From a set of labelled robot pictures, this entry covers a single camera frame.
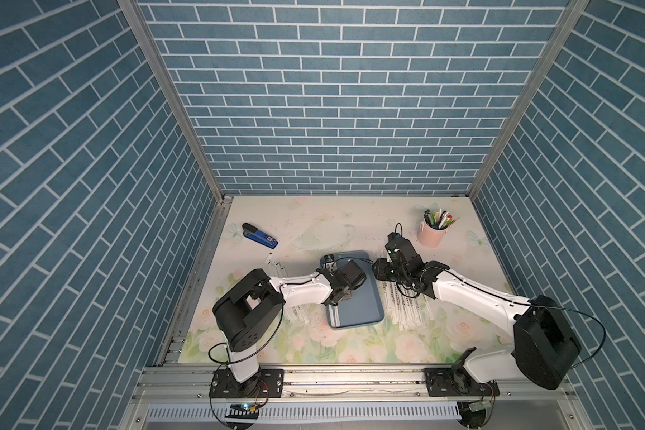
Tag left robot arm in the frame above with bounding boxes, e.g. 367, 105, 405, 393
212, 261, 367, 383

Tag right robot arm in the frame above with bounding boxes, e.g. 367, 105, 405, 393
372, 232, 582, 395

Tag blue storage tray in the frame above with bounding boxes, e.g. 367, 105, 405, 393
326, 251, 385, 331

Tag right wrapped straw pile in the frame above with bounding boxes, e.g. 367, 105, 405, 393
378, 281, 435, 331

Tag wrapped straw pile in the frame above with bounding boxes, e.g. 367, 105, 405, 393
263, 253, 310, 324
378, 281, 435, 331

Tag pink pen cup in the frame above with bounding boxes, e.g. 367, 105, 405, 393
417, 220, 447, 248

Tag left wrapped straw pile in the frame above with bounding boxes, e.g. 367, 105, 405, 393
263, 253, 310, 324

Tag pens in cup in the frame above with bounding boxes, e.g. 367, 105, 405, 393
423, 210, 459, 231

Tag blue stapler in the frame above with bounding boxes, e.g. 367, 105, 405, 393
242, 223, 279, 249

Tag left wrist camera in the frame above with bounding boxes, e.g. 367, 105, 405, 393
322, 254, 336, 270

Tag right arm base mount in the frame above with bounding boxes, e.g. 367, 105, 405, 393
424, 367, 500, 399

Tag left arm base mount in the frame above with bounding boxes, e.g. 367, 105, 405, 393
210, 368, 285, 400

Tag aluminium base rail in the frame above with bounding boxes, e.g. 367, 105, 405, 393
133, 363, 576, 404

